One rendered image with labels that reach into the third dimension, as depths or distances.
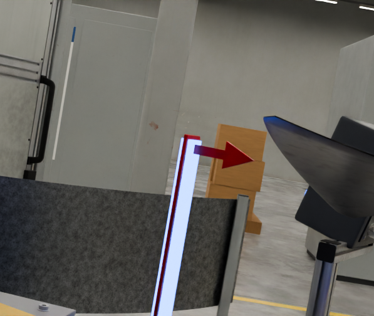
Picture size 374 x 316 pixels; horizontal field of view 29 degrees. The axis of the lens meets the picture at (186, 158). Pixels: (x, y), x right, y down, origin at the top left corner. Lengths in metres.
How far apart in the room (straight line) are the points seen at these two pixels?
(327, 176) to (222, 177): 7.94
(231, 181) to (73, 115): 2.72
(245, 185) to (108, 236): 6.36
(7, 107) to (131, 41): 4.00
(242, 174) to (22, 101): 6.14
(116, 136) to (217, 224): 3.97
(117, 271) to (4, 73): 0.78
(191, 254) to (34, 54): 0.90
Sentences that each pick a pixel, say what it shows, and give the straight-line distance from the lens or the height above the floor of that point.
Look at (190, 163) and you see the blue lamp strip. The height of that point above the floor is 1.17.
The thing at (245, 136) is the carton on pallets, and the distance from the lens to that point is 8.54.
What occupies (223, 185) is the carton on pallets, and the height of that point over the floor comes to 0.51.
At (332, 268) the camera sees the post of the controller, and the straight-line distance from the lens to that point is 1.13.
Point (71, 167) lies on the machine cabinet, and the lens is 6.52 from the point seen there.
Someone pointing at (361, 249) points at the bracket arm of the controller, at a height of 1.04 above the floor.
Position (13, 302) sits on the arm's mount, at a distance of 0.85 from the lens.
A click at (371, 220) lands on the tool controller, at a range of 1.19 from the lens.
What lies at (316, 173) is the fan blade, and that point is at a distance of 0.62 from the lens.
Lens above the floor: 1.20
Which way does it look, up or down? 3 degrees down
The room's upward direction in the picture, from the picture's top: 10 degrees clockwise
